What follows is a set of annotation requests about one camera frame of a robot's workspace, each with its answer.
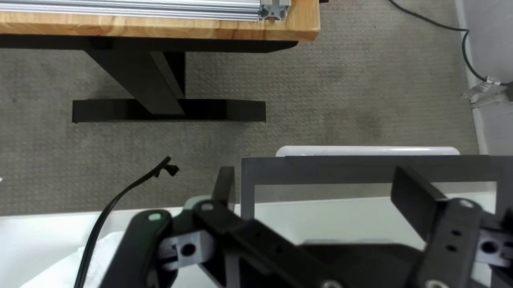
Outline white paper towel sheet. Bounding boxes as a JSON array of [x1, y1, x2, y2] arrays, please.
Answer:
[[23, 231, 122, 288]]

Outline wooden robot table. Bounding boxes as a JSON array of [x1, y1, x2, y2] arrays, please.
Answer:
[[0, 0, 324, 122]]

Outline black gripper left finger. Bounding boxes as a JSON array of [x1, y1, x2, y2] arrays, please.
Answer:
[[193, 166, 252, 250]]

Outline black toaster oven microwave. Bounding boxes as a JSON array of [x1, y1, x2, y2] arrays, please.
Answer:
[[241, 154, 513, 288]]

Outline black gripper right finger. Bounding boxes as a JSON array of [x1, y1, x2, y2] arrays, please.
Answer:
[[392, 167, 483, 288]]

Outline black power cable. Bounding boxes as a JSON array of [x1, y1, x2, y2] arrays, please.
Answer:
[[73, 154, 182, 288]]

